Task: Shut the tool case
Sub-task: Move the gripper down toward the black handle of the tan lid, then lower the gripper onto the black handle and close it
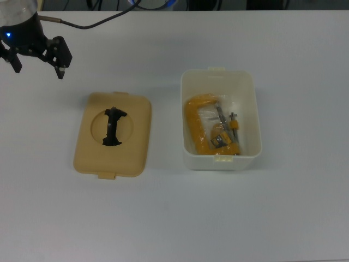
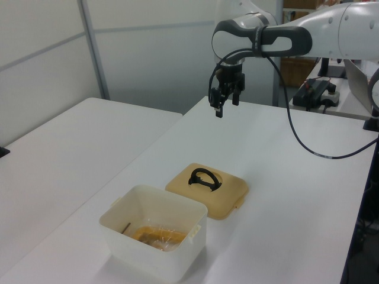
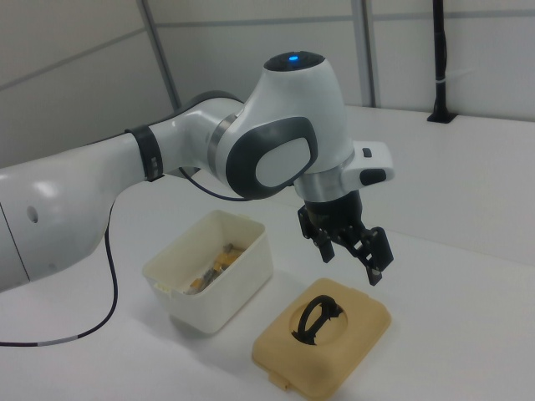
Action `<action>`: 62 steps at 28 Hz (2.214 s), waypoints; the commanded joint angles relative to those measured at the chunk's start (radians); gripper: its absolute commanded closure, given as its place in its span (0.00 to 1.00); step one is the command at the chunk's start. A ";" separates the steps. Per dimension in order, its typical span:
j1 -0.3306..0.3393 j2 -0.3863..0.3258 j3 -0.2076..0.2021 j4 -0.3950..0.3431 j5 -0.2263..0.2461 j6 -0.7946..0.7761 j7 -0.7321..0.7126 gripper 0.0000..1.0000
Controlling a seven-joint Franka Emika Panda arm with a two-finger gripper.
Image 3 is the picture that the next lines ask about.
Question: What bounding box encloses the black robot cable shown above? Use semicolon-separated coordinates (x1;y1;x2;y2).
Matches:
0;165;252;348

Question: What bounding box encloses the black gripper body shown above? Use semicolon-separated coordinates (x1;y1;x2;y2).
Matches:
297;190;369;248

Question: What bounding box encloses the tan lid with black handle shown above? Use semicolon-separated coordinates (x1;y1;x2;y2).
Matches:
251;277;394;392

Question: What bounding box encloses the white plastic tool case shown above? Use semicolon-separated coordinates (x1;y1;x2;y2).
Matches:
141;210;275;338

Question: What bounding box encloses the black pole on base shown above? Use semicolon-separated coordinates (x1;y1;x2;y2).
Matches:
426;0;458;124

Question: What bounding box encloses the yellow clamp tool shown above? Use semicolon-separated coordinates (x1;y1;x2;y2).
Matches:
186;243;247;294

